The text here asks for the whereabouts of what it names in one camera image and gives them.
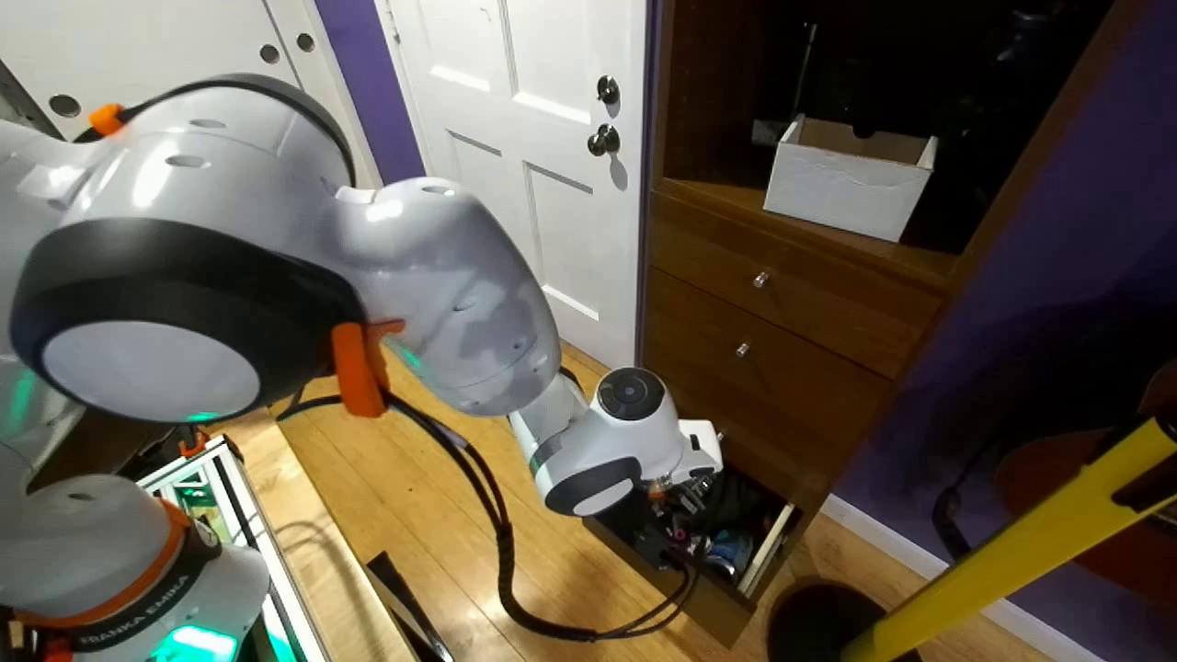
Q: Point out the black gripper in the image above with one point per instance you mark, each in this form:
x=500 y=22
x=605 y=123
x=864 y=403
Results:
x=687 y=512

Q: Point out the white cabinet doors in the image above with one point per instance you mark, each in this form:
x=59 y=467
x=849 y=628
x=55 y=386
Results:
x=81 y=53

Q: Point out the white panel door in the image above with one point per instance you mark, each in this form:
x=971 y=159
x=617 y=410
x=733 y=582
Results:
x=500 y=99

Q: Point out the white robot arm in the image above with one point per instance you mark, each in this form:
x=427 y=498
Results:
x=209 y=251

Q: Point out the black door knob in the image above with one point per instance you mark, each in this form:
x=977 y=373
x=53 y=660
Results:
x=605 y=143

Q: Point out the yellow pole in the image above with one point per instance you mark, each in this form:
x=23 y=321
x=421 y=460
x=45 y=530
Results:
x=1104 y=498

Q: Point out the brown wooden drawer cabinet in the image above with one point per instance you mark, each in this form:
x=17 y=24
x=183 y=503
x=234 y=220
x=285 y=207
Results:
x=795 y=335

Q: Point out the black deadbolt lock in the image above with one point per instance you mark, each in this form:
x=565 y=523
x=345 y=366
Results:
x=608 y=91

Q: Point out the white cardboard box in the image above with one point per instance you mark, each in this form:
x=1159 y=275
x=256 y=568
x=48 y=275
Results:
x=864 y=187

